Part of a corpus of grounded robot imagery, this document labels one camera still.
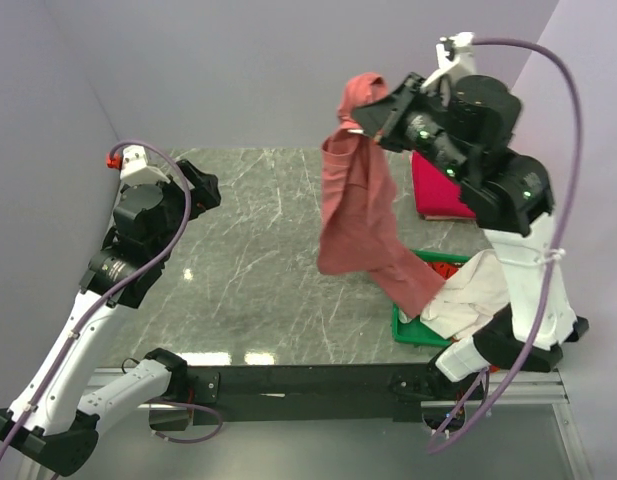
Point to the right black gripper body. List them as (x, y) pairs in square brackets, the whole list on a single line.
[(414, 122)]

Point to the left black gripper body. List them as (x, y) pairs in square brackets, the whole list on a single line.
[(201, 198)]

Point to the salmon pink t shirt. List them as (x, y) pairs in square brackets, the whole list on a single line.
[(359, 227)]

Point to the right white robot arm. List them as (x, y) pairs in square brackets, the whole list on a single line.
[(465, 135)]

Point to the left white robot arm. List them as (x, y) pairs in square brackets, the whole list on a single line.
[(54, 421)]

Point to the folded magenta t shirt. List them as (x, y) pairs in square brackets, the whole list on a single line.
[(436, 197)]

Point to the orange t shirt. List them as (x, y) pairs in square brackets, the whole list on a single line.
[(445, 269)]

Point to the white t shirt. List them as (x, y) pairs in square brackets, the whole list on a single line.
[(469, 298)]

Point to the green plastic bin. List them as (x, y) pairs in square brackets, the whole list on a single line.
[(415, 332)]

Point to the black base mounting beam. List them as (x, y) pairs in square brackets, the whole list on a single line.
[(394, 391)]

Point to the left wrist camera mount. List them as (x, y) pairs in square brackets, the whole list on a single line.
[(134, 167)]

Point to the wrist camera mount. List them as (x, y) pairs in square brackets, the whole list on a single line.
[(455, 59), (134, 167)]

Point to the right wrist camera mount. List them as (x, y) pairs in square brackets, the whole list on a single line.
[(455, 59)]

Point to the aluminium rail frame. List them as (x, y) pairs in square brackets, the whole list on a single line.
[(529, 434)]

